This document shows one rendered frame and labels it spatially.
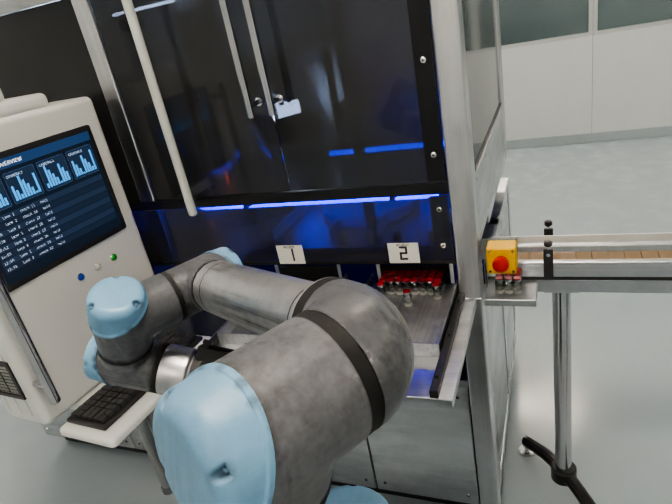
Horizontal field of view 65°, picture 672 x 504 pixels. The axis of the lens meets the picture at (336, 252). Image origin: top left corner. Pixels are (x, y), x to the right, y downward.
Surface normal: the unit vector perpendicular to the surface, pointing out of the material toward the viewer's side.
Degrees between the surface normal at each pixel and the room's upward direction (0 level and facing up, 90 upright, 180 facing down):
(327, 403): 64
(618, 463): 0
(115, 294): 28
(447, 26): 90
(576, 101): 90
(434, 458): 90
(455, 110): 90
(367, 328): 35
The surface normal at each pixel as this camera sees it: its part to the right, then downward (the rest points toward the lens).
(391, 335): 0.65, -0.54
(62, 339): 0.90, 0.02
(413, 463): -0.34, 0.43
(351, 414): 0.61, 0.11
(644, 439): -0.18, -0.90
